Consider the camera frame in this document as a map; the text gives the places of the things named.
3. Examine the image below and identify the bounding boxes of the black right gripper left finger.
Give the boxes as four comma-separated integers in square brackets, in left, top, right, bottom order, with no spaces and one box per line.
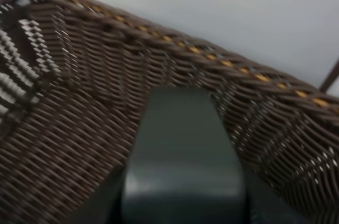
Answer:
[79,167,124,223]

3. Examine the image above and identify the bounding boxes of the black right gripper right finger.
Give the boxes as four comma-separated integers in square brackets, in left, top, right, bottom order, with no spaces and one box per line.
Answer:
[245,171,294,223]

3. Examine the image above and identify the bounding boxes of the dark grey pump bottle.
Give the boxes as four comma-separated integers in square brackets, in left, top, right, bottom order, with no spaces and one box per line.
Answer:
[122,88,247,223]

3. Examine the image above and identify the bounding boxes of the dark brown wicker basket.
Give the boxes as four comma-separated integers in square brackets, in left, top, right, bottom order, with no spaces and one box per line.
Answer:
[1,0,338,223]

